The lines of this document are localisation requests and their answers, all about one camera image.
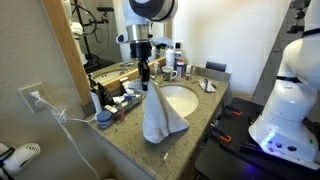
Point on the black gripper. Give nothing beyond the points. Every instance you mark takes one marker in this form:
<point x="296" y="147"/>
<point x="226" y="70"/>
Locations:
<point x="140" y="50"/>

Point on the white terry towel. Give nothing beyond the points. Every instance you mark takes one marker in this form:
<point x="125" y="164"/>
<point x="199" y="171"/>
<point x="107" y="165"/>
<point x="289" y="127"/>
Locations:
<point x="160" y="113"/>

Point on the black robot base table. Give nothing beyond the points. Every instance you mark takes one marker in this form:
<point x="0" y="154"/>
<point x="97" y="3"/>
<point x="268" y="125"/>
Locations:
<point x="226" y="160"/>

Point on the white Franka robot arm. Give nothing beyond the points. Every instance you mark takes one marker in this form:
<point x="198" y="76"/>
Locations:
<point x="286" y="116"/>

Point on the clear soap dispenser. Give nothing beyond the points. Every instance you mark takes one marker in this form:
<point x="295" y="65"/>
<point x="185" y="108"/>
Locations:
<point x="156" y="71"/>

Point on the white toothpaste tube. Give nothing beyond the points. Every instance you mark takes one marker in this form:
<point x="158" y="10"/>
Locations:
<point x="126" y="87"/>

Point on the grey mug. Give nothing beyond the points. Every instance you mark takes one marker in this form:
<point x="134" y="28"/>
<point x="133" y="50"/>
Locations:
<point x="168" y="73"/>

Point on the toiletry tray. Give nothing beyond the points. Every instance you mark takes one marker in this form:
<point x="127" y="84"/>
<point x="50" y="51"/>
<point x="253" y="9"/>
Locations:
<point x="126" y="101"/>

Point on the small white roll-on bottle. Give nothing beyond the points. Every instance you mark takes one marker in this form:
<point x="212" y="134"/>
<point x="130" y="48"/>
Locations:
<point x="188" y="72"/>

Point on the small red item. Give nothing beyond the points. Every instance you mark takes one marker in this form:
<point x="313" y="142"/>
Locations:
<point x="120" y="114"/>

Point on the white oval sink basin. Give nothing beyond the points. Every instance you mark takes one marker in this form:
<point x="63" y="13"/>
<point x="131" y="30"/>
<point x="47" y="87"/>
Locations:
<point x="183" y="98"/>

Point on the small clear vial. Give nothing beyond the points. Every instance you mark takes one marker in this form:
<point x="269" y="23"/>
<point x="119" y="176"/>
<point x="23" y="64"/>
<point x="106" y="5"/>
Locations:
<point x="193" y="75"/>

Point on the blue round container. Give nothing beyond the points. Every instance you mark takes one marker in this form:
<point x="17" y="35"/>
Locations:
<point x="104" y="119"/>

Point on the black orange clamp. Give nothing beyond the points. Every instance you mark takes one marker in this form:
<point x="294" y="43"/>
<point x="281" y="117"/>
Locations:
<point x="233" y="111"/>
<point x="221" y="134"/>

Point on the white hair dryer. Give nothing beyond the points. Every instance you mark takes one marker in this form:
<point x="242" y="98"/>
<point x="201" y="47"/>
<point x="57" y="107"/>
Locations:
<point x="18" y="158"/>

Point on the wood framed wall mirror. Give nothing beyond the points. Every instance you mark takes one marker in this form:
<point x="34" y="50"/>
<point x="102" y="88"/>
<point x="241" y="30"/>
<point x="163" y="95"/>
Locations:
<point x="100" y="50"/>

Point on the beige wall outlet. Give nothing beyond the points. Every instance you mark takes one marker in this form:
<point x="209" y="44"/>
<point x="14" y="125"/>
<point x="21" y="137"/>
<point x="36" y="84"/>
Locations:
<point x="31" y="96"/>

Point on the black camera stand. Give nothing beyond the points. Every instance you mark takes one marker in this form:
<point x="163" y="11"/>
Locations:
<point x="300" y="15"/>

